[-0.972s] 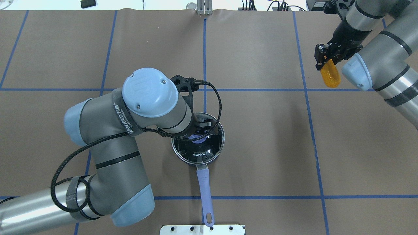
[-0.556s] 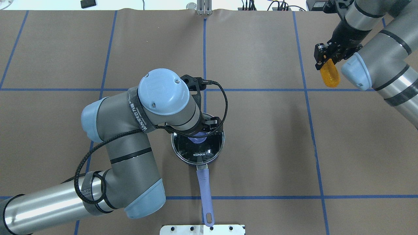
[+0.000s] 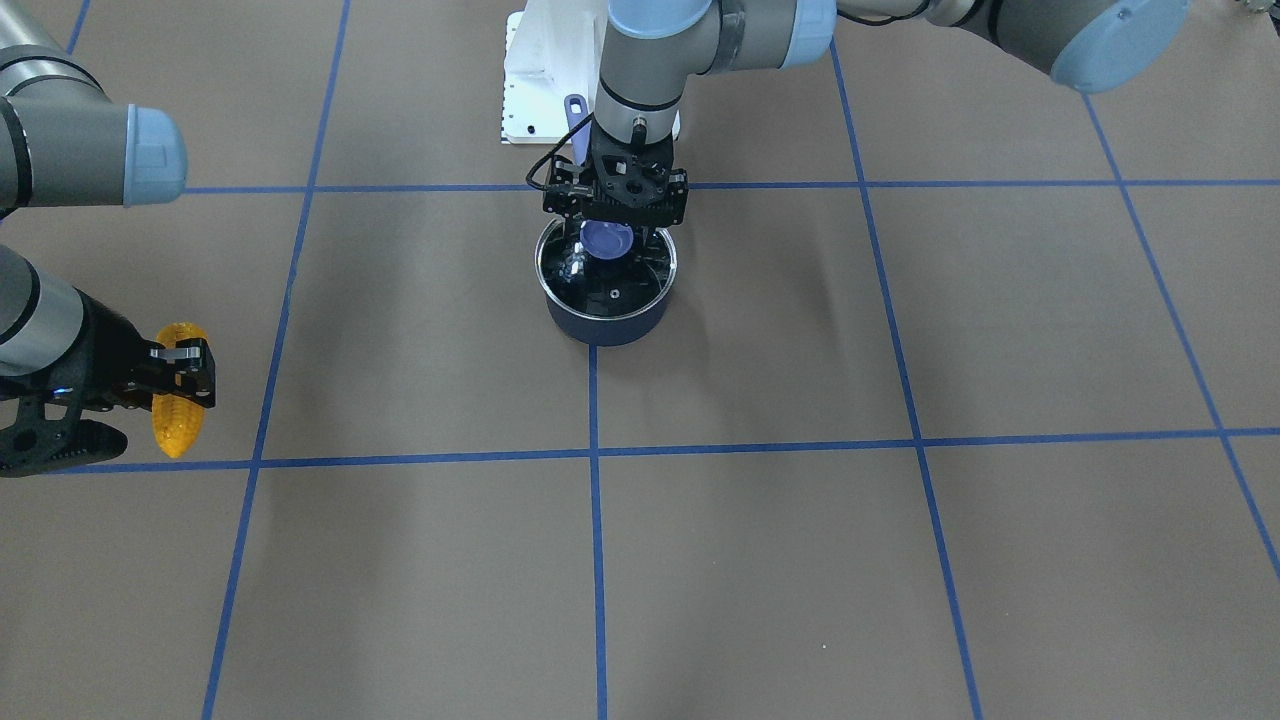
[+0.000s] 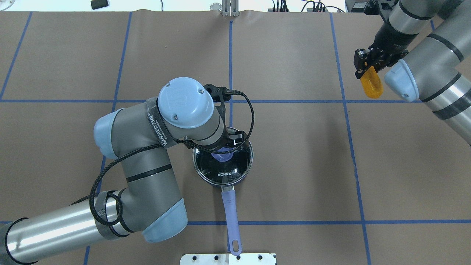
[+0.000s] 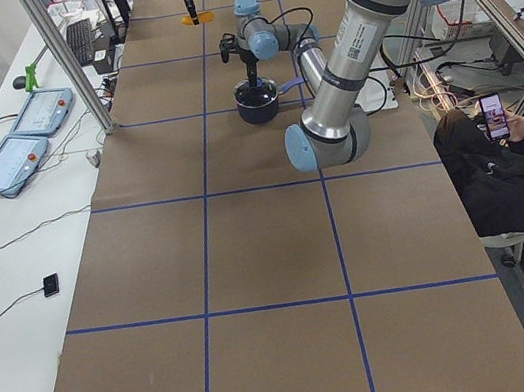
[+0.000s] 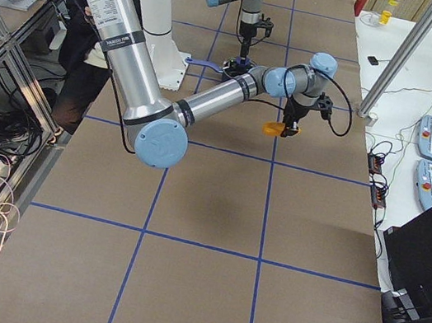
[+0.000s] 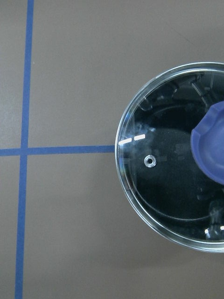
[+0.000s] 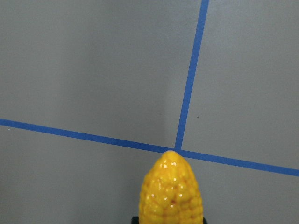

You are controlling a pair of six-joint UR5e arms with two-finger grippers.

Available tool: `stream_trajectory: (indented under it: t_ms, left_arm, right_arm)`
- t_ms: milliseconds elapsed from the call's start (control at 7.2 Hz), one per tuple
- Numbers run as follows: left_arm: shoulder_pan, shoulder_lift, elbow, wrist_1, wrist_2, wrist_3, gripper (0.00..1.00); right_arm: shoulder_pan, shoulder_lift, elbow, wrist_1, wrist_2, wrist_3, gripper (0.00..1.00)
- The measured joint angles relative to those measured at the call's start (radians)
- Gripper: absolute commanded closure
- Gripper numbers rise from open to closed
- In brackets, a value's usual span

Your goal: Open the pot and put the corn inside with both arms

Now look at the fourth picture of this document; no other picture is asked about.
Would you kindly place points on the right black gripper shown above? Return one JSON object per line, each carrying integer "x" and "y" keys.
{"x": 389, "y": 39}

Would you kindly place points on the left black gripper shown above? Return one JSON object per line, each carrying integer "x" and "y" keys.
{"x": 235, "y": 139}

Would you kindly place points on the yellow plastic corn cob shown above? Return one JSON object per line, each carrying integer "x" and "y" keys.
{"x": 371, "y": 83}

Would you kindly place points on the glass pot lid blue knob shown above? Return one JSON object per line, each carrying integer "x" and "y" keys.
{"x": 224, "y": 169}

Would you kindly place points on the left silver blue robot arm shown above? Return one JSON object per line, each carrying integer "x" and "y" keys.
{"x": 138, "y": 190}

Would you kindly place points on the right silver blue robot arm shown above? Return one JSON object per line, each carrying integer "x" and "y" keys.
{"x": 422, "y": 42}

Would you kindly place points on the dark blue saucepan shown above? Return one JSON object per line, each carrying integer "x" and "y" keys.
{"x": 233, "y": 230}

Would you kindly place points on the black power strip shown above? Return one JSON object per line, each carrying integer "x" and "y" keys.
{"x": 313, "y": 6}

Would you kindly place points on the small black square sensor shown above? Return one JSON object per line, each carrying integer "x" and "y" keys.
{"x": 97, "y": 4}

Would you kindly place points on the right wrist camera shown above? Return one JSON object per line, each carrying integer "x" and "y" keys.
{"x": 379, "y": 7}

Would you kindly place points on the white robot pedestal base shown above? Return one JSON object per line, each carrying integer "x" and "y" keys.
{"x": 229, "y": 259}

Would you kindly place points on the aluminium frame post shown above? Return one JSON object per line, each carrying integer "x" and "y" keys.
{"x": 230, "y": 8}

